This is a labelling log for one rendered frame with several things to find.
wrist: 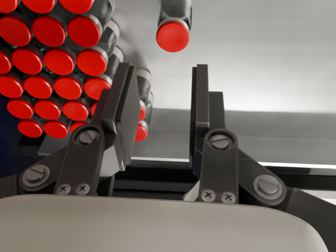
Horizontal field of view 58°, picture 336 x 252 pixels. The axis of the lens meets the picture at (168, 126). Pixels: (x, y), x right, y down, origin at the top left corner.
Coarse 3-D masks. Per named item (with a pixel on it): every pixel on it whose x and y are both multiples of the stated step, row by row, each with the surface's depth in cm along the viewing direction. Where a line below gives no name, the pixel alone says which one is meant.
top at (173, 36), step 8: (168, 24) 18; (176, 24) 18; (160, 32) 18; (168, 32) 18; (176, 32) 18; (184, 32) 18; (160, 40) 19; (168, 40) 19; (176, 40) 19; (184, 40) 19; (168, 48) 19; (176, 48) 19
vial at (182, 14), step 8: (168, 0) 20; (176, 0) 20; (184, 0) 20; (160, 8) 20; (168, 8) 19; (176, 8) 19; (184, 8) 19; (160, 16) 19; (168, 16) 19; (176, 16) 19; (184, 16) 19; (160, 24) 18; (184, 24) 18
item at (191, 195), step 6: (270, 168) 34; (276, 168) 34; (282, 168) 34; (288, 168) 34; (294, 168) 34; (300, 168) 34; (306, 168) 34; (198, 180) 31; (192, 186) 30; (198, 186) 32; (186, 192) 30; (192, 192) 31; (186, 198) 30; (192, 198) 32
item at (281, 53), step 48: (144, 0) 22; (192, 0) 21; (240, 0) 21; (288, 0) 21; (144, 48) 24; (192, 48) 24; (240, 48) 24; (288, 48) 24; (240, 96) 27; (288, 96) 27; (48, 144) 31; (144, 144) 30; (240, 144) 30; (288, 144) 30
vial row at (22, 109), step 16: (0, 16) 20; (0, 48) 21; (0, 64) 21; (0, 80) 22; (16, 80) 22; (16, 96) 23; (32, 96) 25; (16, 112) 24; (32, 112) 24; (32, 128) 26
